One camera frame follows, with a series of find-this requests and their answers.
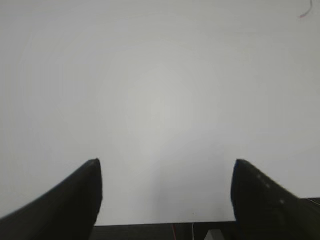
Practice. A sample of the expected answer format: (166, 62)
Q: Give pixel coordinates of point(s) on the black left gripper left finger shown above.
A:
(68, 211)

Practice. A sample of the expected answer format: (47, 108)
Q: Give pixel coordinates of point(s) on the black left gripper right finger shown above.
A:
(264, 210)

